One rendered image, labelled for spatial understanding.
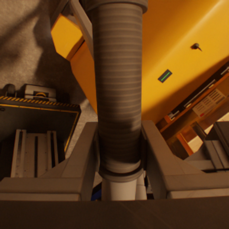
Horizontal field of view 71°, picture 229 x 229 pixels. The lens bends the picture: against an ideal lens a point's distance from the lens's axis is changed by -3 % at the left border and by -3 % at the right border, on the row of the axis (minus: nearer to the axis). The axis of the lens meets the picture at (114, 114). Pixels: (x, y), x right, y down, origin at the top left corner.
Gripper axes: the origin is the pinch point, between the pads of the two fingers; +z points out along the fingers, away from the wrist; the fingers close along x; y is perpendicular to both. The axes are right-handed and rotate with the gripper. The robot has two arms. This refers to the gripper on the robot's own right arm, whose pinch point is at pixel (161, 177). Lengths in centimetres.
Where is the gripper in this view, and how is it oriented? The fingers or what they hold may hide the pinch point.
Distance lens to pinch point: 21.4
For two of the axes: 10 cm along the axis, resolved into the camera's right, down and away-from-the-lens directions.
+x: 0.1, 7.3, -6.8
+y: -0.3, -6.8, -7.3
